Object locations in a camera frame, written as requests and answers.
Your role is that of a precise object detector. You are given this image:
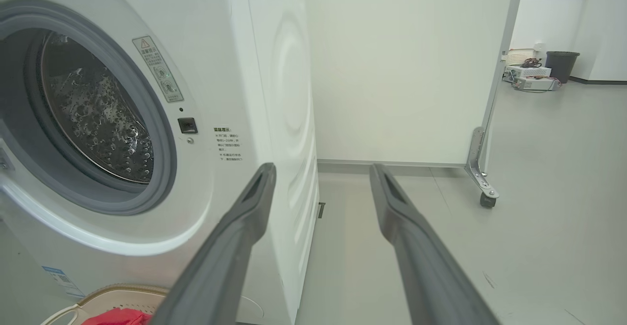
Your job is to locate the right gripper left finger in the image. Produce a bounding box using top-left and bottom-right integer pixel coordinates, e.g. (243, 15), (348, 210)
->
(149, 163), (278, 325)

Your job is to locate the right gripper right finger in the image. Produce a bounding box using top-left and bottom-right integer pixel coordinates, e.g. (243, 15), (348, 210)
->
(368, 163), (501, 325)

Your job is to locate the red clothing item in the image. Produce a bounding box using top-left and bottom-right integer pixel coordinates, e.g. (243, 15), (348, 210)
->
(80, 307), (153, 325)

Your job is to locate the cream perforated laundry basket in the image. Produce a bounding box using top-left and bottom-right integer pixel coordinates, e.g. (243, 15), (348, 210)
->
(41, 284), (170, 325)

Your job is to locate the white front-load washing machine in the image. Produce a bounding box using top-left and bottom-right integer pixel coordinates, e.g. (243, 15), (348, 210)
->
(0, 0), (320, 325)

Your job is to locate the white woven basket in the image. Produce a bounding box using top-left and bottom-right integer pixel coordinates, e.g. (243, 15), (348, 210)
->
(505, 48), (537, 67)

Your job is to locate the blue energy label sticker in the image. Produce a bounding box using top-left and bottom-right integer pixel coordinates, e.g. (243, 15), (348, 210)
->
(41, 266), (85, 298)

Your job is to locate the white mobile partition panel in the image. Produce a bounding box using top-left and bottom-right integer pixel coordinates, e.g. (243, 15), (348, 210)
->
(303, 0), (526, 169)

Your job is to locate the white equipment box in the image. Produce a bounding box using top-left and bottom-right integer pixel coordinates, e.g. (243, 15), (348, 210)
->
(513, 76), (559, 92)
(506, 65), (552, 78)

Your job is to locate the black waste bin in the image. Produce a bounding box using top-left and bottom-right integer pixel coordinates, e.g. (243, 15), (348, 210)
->
(545, 50), (581, 84)

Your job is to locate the metal caster bracket with wheel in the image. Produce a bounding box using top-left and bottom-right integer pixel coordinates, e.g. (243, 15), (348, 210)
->
(464, 126), (501, 209)

